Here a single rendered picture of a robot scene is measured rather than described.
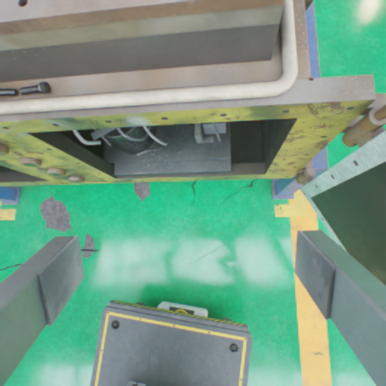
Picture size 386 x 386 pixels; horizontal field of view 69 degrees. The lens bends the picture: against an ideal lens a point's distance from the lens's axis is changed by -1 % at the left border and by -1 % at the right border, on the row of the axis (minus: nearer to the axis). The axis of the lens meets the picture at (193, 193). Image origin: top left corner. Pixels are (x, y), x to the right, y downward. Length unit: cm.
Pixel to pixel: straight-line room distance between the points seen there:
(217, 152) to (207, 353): 90
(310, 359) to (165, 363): 78
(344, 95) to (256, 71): 14
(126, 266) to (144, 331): 46
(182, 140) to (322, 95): 56
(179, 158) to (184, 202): 77
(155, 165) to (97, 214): 95
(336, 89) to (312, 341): 147
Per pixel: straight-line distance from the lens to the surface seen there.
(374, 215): 72
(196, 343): 142
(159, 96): 47
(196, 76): 50
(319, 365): 184
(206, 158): 93
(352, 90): 51
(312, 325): 177
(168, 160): 95
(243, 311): 170
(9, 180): 124
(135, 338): 147
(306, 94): 49
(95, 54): 50
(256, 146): 104
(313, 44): 129
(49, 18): 46
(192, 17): 42
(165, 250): 169
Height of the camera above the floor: 165
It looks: 79 degrees down
